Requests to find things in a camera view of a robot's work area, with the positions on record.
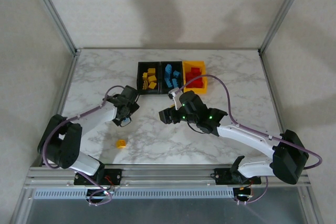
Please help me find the aluminium frame post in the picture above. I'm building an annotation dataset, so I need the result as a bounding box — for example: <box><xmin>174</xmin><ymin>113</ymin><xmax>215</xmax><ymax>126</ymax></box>
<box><xmin>258</xmin><ymin>0</ymin><xmax>312</xmax><ymax>54</ymax></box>
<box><xmin>23</xmin><ymin>0</ymin><xmax>81</xmax><ymax>55</ymax></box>

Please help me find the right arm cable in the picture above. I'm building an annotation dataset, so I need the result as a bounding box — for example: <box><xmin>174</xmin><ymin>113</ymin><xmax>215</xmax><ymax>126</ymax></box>
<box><xmin>173</xmin><ymin>74</ymin><xmax>323</xmax><ymax>205</ymax></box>

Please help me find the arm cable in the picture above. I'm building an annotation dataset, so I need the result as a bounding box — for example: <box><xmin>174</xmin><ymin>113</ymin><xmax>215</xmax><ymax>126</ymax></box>
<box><xmin>41</xmin><ymin>84</ymin><xmax>128</xmax><ymax>206</ymax></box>
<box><xmin>173</xmin><ymin>74</ymin><xmax>323</xmax><ymax>205</ymax></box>

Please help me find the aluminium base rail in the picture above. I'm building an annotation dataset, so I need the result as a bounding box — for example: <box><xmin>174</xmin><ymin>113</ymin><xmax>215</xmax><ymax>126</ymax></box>
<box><xmin>23</xmin><ymin>164</ymin><xmax>312</xmax><ymax>189</ymax></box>

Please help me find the yellow plastic bin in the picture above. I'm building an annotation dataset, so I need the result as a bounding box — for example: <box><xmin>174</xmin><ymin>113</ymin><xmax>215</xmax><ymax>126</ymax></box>
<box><xmin>182</xmin><ymin>60</ymin><xmax>209</xmax><ymax>95</ymax></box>

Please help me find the thin black left camera cable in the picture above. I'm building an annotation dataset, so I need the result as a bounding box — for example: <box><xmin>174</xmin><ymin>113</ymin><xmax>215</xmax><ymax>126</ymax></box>
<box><xmin>114</xmin><ymin>117</ymin><xmax>132</xmax><ymax>129</ymax></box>

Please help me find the black container for blue bricks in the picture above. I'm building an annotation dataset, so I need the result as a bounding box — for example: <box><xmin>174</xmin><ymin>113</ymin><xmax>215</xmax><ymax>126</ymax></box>
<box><xmin>159</xmin><ymin>61</ymin><xmax>185</xmax><ymax>95</ymax></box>

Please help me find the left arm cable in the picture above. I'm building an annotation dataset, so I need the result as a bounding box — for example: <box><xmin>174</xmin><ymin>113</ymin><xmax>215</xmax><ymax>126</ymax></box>
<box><xmin>41</xmin><ymin>84</ymin><xmax>128</xmax><ymax>206</ymax></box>

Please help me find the black container for yellow bricks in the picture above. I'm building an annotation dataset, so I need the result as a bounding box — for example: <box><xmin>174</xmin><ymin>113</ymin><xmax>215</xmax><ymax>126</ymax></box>
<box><xmin>137</xmin><ymin>61</ymin><xmax>161</xmax><ymax>95</ymax></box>

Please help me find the grey slotted cable duct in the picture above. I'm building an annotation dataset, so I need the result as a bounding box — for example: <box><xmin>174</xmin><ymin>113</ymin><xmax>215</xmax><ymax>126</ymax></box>
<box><xmin>33</xmin><ymin>188</ymin><xmax>235</xmax><ymax>199</ymax></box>

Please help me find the aluminium side rail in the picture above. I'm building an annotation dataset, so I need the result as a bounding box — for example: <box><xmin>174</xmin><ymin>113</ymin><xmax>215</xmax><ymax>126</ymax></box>
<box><xmin>52</xmin><ymin>50</ymin><xmax>81</xmax><ymax>120</ymax></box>
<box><xmin>258</xmin><ymin>50</ymin><xmax>294</xmax><ymax>165</ymax></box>

